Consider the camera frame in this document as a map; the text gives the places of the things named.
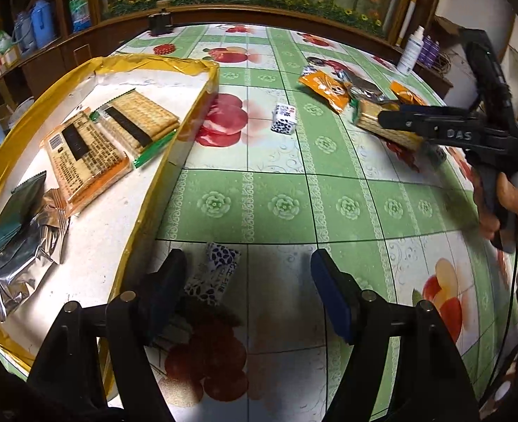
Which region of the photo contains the blue white patterned candy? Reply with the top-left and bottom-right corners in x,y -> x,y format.
184,242 -> 241,306

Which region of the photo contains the orange snack bag top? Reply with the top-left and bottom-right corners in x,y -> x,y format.
390,81 -> 427,106

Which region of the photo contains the orange snack bag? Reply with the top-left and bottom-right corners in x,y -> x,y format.
298,66 -> 350,114
390,81 -> 427,106

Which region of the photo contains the yellow green-label cracker pack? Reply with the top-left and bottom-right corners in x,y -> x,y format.
353,99 -> 423,151

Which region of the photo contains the silver foil snack pack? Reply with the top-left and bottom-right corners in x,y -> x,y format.
343,71 -> 392,105

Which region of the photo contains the orange barcode cracker pack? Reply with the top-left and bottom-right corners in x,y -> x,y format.
42,110 -> 132,216

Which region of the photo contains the dark green snack pouch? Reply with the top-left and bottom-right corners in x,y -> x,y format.
0,171 -> 46,252

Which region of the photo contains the green-edged cracker pack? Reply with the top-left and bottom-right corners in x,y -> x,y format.
89,90 -> 180,169

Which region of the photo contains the small blue white candy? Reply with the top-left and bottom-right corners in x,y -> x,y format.
271,103 -> 297,135

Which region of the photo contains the purple bottle pair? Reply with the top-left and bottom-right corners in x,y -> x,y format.
417,35 -> 440,69

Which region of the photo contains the white spray bottle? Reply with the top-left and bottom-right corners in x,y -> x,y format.
397,26 -> 424,75

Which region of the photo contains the gold tray box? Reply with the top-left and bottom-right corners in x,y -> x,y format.
0,55 -> 219,373

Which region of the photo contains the silver foil pack grey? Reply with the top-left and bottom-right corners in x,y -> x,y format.
0,188 -> 69,322

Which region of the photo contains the small dark ink bottle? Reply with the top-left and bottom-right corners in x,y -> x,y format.
148,0 -> 173,36

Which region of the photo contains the green plastic bottle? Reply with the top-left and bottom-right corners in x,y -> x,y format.
69,0 -> 91,32

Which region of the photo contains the grey thermos jug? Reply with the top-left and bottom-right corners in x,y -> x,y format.
13,12 -> 37,55

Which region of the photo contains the blue thermos jug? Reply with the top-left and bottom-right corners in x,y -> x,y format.
31,0 -> 56,49

